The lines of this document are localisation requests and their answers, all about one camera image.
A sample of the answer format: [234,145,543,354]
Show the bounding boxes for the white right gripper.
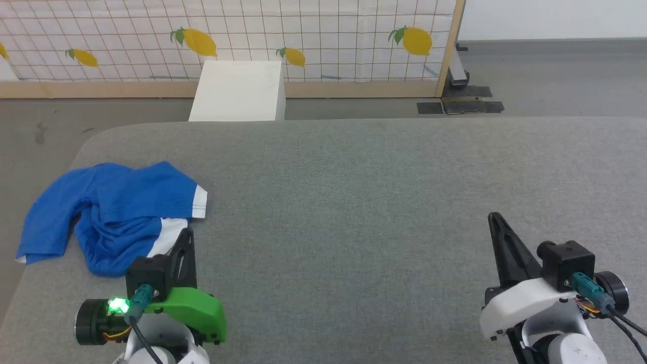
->
[479,212,580,341]

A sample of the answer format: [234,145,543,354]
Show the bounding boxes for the black camera cable teal plug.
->
[571,273,647,364]
[126,284,165,364]

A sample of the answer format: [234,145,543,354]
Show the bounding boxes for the black right camera cable teal plug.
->
[571,273,647,364]

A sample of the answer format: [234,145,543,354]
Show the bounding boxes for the black floor plate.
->
[417,86,505,115]

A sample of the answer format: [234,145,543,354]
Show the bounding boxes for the blue shorts with white trim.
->
[15,161,209,278]

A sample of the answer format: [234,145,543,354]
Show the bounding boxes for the white sheet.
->
[0,55,21,82]

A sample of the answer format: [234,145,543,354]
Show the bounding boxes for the black left camera cable teal plug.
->
[126,284,165,364]

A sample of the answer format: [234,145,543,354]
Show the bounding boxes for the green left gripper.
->
[146,227,228,346]

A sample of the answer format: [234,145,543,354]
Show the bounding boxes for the white box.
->
[188,61,287,122]

